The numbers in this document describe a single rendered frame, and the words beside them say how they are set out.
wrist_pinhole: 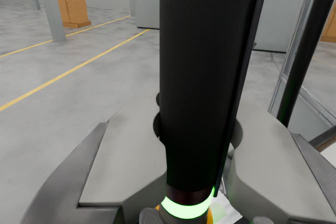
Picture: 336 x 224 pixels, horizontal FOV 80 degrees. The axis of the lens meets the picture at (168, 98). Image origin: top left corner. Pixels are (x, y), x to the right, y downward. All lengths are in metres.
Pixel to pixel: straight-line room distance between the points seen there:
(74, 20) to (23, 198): 7.06
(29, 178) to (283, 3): 5.58
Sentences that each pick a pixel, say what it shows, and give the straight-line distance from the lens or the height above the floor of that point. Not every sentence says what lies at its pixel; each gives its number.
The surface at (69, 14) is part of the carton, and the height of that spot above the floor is 0.44.
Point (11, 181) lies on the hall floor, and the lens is 2.32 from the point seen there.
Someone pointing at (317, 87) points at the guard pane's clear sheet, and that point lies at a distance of 1.32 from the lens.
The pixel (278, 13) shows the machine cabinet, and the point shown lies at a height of 0.94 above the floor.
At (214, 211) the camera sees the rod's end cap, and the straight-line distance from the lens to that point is 0.20.
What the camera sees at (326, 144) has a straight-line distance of 0.33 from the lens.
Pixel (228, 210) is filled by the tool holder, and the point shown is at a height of 1.36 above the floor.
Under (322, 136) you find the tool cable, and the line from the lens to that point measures 0.32.
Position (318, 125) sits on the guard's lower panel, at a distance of 1.28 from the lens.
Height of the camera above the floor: 1.53
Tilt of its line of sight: 30 degrees down
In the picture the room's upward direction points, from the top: 1 degrees clockwise
